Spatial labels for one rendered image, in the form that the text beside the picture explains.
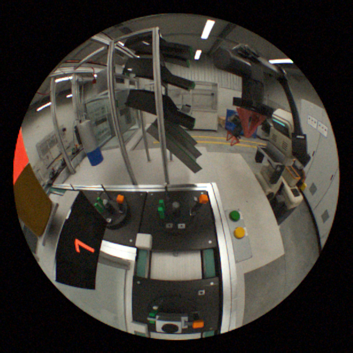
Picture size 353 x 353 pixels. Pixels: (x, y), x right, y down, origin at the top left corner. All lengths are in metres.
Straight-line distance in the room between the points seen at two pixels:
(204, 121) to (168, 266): 4.36
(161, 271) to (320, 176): 3.08
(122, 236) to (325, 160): 3.20
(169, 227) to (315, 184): 3.06
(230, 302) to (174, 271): 0.22
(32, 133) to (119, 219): 10.79
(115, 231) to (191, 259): 0.27
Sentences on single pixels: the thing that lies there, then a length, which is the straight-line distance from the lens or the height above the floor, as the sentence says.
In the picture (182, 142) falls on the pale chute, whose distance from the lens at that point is 0.57.
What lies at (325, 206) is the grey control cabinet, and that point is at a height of 0.52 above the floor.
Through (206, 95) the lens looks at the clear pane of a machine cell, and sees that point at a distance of 4.34.
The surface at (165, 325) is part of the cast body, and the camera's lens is 0.26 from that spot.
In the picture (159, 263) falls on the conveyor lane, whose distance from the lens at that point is 0.40.
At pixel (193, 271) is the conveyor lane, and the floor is 0.92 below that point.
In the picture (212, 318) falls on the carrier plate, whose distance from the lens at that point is 0.40.
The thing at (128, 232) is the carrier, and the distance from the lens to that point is 0.40.
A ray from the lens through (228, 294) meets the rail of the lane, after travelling 0.39.
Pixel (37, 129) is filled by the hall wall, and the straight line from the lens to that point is 11.12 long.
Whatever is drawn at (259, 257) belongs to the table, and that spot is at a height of 0.86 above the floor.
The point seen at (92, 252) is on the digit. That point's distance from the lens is 0.16.
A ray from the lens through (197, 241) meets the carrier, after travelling 0.35.
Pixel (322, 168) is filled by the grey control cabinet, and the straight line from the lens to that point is 3.04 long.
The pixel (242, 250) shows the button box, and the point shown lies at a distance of 0.40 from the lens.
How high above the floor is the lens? 1.31
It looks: 40 degrees down
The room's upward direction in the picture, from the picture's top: 3 degrees counter-clockwise
